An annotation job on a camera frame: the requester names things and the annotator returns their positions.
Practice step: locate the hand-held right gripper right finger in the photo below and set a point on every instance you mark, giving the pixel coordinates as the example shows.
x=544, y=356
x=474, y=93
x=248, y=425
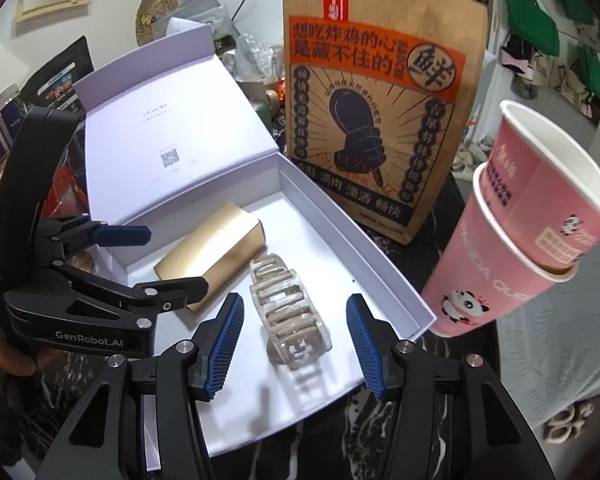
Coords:
x=365, y=345

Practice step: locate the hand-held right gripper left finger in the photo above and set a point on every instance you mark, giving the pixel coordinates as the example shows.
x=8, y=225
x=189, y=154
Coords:
x=225, y=345

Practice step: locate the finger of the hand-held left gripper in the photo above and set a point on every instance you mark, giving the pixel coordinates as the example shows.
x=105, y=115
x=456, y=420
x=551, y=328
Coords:
x=180, y=292
x=125, y=234

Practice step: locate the beige hair claw clip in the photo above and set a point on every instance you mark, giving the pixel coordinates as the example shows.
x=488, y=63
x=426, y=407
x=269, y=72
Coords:
x=276, y=352

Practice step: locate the gold box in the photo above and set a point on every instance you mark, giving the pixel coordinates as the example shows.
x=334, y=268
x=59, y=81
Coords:
x=215, y=245

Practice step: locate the lavender gift box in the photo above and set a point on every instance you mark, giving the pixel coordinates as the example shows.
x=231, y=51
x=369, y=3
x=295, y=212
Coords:
x=330, y=255

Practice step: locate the person's left hand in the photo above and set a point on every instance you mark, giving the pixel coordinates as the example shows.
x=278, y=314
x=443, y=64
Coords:
x=10, y=360

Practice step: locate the black brochure stand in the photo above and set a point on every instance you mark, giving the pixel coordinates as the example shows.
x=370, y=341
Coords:
x=60, y=80

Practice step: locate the pink paper cup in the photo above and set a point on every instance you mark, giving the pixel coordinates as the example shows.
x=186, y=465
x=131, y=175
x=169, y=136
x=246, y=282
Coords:
x=470, y=280
x=530, y=180

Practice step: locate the woven straw hat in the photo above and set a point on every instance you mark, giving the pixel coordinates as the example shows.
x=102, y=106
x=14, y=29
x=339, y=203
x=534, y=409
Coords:
x=155, y=12

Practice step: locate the clear plastic wrap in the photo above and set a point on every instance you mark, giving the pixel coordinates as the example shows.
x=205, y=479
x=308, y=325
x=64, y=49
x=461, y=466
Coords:
x=257, y=57

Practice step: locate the grey plastic bag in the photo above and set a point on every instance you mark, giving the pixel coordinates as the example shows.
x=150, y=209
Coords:
x=200, y=15

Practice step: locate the brown printed paper bag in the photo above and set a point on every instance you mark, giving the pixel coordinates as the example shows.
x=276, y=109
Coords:
x=380, y=110

